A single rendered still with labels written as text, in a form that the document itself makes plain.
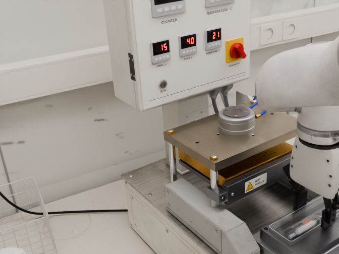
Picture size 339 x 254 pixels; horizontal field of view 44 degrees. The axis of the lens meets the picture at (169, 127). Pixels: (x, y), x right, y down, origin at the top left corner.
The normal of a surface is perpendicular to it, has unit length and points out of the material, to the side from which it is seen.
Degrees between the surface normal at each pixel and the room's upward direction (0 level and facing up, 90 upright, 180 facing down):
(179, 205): 90
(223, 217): 0
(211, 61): 90
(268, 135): 0
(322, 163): 90
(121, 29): 90
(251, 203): 0
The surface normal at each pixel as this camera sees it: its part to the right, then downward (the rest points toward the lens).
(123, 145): 0.46, 0.35
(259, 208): -0.07, -0.90
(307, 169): -0.84, 0.32
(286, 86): -0.80, 0.08
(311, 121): -0.70, 0.35
